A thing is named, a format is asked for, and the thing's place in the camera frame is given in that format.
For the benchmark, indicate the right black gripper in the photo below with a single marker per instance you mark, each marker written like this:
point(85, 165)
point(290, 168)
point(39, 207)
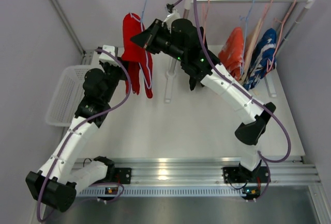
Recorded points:
point(154, 36)

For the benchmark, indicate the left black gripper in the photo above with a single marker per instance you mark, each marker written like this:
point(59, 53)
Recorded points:
point(121, 66)

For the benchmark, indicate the red trousers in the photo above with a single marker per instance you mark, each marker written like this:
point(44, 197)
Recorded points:
point(137, 58)

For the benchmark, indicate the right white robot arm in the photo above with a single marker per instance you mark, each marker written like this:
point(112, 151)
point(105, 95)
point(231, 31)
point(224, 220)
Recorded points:
point(254, 119)

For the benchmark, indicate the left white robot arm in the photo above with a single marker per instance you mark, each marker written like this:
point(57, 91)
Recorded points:
point(55, 184)

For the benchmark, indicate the black trousers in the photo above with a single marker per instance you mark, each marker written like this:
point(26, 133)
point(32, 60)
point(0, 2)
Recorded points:
point(197, 64)

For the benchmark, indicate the pink hanger of black trousers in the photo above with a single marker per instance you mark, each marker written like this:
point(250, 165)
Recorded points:
point(205, 10)

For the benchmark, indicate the pink hanger of beige garment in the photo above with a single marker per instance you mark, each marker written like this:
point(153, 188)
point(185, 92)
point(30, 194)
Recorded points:
point(266, 10)

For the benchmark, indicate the pink hanger of blue garment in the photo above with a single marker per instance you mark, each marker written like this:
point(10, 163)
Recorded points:
point(270, 63)

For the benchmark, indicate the white plastic basket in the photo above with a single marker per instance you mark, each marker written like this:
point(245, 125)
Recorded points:
point(67, 96)

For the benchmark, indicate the orange patterned garment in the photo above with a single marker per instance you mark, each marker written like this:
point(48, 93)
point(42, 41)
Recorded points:
point(231, 54)

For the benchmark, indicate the beige garment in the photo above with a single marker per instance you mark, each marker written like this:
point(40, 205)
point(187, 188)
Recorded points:
point(252, 53)

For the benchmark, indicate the blue white patterned garment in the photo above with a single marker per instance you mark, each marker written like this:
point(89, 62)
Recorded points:
point(262, 55)

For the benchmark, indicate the metal clothes rack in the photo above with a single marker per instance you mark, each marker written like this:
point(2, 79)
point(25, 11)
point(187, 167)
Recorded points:
point(171, 74)

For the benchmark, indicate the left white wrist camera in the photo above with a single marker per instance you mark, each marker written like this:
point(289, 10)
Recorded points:
point(107, 54)

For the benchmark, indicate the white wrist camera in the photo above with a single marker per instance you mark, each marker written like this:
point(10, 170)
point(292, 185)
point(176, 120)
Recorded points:
point(172, 15)
point(107, 54)

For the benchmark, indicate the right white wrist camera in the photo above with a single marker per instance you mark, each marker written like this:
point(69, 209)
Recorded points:
point(172, 15)

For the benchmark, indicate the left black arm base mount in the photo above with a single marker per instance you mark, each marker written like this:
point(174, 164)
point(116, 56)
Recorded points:
point(118, 175)

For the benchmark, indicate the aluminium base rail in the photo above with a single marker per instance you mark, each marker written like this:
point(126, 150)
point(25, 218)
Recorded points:
point(168, 178)

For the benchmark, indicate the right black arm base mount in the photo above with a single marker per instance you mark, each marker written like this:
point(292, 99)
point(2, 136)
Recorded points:
point(240, 175)

